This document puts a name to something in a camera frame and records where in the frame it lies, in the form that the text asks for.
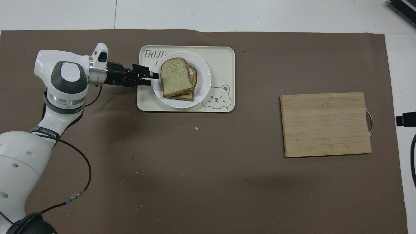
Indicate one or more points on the bread slice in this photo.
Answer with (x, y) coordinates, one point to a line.
(194, 76)
(175, 76)

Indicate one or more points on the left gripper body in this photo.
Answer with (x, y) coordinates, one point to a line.
(115, 74)

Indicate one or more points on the black stand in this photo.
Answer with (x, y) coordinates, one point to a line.
(406, 119)

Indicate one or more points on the dark ribbed metal bar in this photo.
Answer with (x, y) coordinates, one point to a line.
(404, 8)

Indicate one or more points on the cream tray with bear print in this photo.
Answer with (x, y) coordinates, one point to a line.
(221, 61)

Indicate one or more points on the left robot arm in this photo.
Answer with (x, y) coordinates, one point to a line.
(22, 162)

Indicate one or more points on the white round plate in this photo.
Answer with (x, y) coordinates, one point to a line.
(203, 78)

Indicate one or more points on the wooden cutting board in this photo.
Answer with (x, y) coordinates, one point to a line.
(325, 125)

